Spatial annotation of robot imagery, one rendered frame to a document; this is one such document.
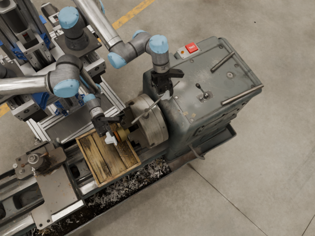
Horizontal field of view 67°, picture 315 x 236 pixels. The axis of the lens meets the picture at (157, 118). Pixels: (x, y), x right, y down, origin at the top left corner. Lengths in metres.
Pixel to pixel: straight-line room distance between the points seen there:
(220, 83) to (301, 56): 2.30
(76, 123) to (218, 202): 1.59
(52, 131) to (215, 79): 1.65
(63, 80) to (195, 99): 0.69
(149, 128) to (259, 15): 2.85
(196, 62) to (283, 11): 2.69
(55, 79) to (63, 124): 1.27
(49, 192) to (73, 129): 1.01
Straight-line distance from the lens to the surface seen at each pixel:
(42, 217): 1.65
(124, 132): 1.39
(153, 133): 1.32
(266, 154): 2.83
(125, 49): 1.05
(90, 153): 1.63
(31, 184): 1.73
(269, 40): 3.60
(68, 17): 1.52
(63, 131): 2.47
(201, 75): 1.44
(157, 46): 1.00
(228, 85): 1.45
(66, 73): 1.26
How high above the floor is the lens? 2.44
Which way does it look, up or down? 68 degrees down
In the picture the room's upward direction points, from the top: 9 degrees clockwise
